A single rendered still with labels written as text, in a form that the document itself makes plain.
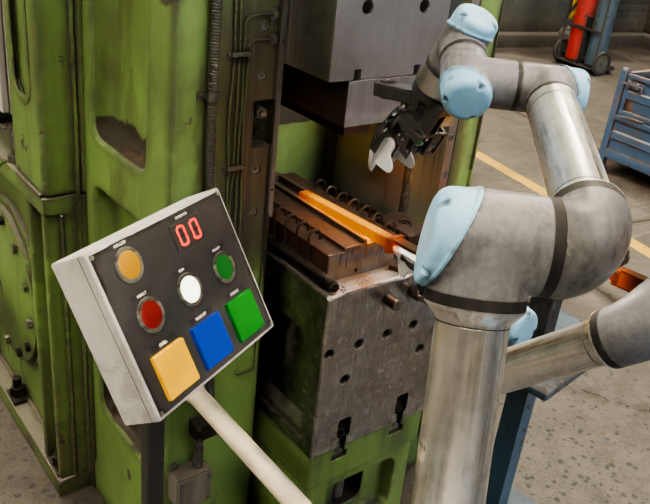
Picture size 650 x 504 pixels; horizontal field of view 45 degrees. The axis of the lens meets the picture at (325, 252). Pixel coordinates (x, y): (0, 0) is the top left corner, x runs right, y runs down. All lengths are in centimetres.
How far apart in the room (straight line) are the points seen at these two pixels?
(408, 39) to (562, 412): 184
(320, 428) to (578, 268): 111
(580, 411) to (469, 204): 234
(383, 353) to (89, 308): 87
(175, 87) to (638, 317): 90
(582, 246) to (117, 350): 69
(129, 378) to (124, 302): 12
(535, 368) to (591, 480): 153
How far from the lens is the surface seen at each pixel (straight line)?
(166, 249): 130
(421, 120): 137
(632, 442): 309
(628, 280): 196
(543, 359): 133
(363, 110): 161
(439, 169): 206
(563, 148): 105
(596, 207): 91
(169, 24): 150
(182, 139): 156
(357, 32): 155
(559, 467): 285
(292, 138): 215
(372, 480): 227
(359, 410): 194
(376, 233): 173
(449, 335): 88
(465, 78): 118
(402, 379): 200
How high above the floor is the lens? 174
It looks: 26 degrees down
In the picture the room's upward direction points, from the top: 6 degrees clockwise
